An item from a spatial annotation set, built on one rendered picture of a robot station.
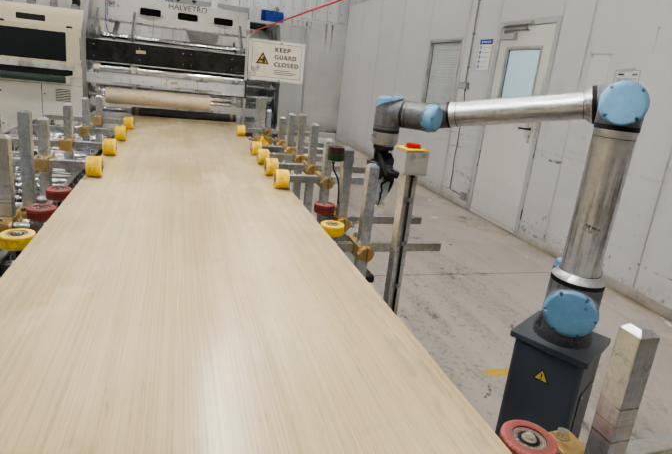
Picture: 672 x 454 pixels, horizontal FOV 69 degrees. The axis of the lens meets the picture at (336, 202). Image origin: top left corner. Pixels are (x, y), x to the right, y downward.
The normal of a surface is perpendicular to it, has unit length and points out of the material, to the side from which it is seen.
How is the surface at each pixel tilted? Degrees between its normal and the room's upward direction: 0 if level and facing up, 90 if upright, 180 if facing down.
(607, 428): 90
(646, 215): 90
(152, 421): 0
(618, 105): 83
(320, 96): 90
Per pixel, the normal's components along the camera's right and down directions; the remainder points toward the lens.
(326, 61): 0.28, 0.27
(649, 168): -0.96, -0.03
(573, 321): -0.47, 0.26
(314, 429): 0.11, -0.96
